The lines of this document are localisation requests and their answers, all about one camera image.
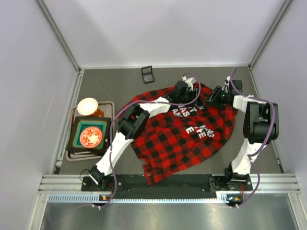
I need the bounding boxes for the white bowl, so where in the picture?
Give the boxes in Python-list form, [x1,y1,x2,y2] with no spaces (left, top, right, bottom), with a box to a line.
[77,98,98,116]

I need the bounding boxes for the metal tray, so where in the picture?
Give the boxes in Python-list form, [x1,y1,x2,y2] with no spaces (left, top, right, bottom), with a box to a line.
[65,98,115,161]

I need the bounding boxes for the amber glass cup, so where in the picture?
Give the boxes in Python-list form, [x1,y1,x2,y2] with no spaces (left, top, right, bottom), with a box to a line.
[90,108,105,117]

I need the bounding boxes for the green black square dish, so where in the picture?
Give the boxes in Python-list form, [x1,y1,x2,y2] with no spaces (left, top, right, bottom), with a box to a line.
[66,116,111,155]

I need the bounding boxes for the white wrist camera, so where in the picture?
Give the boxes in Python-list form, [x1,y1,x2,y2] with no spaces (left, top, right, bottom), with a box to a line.
[224,76,230,86]
[182,76,196,88]

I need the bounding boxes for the small black open box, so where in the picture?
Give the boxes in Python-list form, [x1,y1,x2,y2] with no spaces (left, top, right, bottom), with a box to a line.
[141,66,155,84]

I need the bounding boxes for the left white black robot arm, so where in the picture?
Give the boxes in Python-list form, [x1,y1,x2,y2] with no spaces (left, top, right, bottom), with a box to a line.
[89,78,201,190]

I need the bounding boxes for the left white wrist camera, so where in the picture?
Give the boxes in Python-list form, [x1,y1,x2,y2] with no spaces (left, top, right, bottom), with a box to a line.
[182,76,196,88]

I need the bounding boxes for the purple cable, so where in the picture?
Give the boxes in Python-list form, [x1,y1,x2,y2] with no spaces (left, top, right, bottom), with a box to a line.
[227,69,274,209]
[92,71,201,209]

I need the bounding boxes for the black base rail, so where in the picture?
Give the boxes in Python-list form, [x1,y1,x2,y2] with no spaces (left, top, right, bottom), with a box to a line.
[81,174,253,199]

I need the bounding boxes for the red patterned plate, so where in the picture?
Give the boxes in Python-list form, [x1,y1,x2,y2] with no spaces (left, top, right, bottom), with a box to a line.
[80,126,103,149]

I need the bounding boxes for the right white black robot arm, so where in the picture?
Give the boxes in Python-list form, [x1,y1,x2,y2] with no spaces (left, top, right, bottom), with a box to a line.
[206,77,279,191]

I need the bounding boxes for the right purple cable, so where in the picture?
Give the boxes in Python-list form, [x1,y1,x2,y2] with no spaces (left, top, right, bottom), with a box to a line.
[227,69,274,209]

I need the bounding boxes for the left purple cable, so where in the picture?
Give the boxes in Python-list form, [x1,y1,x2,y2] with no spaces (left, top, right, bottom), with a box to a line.
[92,71,201,209]

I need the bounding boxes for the red black plaid shirt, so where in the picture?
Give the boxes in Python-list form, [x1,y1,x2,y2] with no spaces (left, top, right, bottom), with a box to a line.
[115,82,238,186]

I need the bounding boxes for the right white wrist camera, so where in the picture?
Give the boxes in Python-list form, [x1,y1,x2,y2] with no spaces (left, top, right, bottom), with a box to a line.
[224,76,230,86]

